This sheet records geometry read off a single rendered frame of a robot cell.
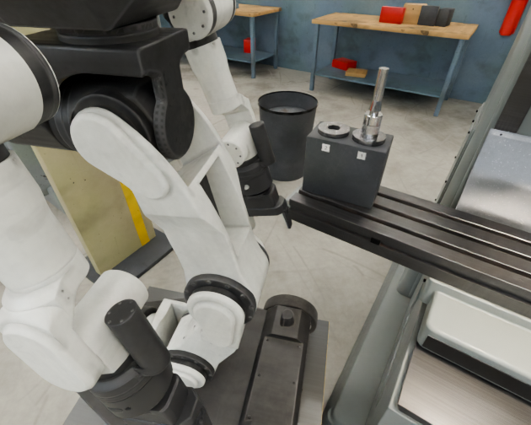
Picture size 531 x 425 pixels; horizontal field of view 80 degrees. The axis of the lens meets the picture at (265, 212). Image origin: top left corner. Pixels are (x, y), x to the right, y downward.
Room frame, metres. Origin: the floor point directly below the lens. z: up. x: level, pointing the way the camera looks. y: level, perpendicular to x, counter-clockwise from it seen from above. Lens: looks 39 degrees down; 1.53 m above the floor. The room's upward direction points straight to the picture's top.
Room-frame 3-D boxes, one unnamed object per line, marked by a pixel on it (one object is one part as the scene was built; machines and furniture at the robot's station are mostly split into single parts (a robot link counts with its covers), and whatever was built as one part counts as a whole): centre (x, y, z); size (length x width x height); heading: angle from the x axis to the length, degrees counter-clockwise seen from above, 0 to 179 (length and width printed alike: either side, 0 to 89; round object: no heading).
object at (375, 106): (0.81, -0.29, 1.26); 0.03 x 0.03 x 0.11
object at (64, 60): (0.46, 0.26, 1.37); 0.28 x 0.13 x 0.18; 77
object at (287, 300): (0.65, -0.09, 0.50); 0.20 x 0.05 x 0.20; 77
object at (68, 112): (0.45, 0.20, 1.34); 0.14 x 0.13 x 0.12; 167
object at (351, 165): (0.83, -0.24, 1.04); 0.22 x 0.12 x 0.20; 63
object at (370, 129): (0.81, -0.29, 1.17); 0.05 x 0.05 x 0.05
